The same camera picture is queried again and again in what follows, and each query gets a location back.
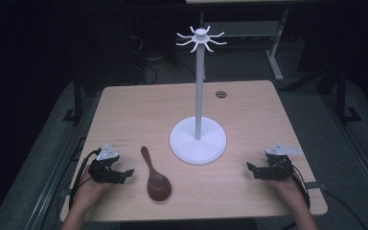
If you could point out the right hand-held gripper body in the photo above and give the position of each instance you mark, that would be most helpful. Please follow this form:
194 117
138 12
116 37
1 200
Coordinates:
279 166

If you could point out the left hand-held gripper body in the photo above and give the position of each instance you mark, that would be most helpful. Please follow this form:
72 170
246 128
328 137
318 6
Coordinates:
103 166

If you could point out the person's right hand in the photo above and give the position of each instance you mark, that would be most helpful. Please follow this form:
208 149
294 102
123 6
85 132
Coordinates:
289 188

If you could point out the person's left hand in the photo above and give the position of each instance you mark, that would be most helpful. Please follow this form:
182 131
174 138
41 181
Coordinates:
91 191

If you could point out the brown wooden spoon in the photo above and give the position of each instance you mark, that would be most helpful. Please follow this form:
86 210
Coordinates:
157 183

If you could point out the white hook stand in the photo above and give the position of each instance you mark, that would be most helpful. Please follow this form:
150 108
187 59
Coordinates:
198 140

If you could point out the black metal stand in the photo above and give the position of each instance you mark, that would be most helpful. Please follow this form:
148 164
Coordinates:
76 102
343 102

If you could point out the white desk frame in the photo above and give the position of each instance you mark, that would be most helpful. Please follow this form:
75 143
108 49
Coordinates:
274 44

